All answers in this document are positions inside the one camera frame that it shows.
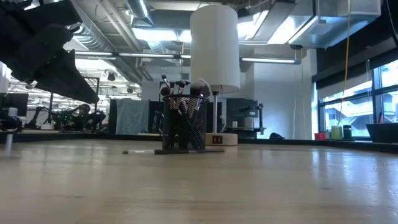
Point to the teal cloth partition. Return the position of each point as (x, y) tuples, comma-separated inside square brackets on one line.
[(132, 116)]

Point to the dark background machine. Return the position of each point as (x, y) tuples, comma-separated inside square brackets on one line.
[(241, 109)]

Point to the black bin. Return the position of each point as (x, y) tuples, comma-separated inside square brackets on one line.
[(382, 133)]

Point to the round silver ventilation duct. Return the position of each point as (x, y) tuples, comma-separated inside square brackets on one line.
[(140, 11)]

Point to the black mesh pen cup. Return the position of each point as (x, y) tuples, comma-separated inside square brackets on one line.
[(185, 133)]

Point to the person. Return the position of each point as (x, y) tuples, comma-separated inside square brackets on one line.
[(84, 112)]

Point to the yellow green cup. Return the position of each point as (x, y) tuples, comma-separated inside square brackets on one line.
[(336, 132)]

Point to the red cup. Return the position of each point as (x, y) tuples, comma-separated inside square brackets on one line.
[(320, 136)]

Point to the long silver ferrule brush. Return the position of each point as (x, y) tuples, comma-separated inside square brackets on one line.
[(174, 152)]

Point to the black computer monitor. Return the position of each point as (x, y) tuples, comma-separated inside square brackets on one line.
[(14, 104)]

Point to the short ceiling tube light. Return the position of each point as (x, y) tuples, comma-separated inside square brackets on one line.
[(267, 60)]

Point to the rectangular silver ventilation duct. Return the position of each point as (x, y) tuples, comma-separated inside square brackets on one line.
[(329, 28)]

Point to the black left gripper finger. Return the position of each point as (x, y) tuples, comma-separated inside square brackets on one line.
[(57, 82), (77, 81)]

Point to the long ceiling tube light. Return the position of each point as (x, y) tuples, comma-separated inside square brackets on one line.
[(146, 55)]

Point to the dark dome object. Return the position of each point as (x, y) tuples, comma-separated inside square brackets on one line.
[(276, 136)]

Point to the white shade table lamp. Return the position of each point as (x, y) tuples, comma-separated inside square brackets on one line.
[(214, 46)]

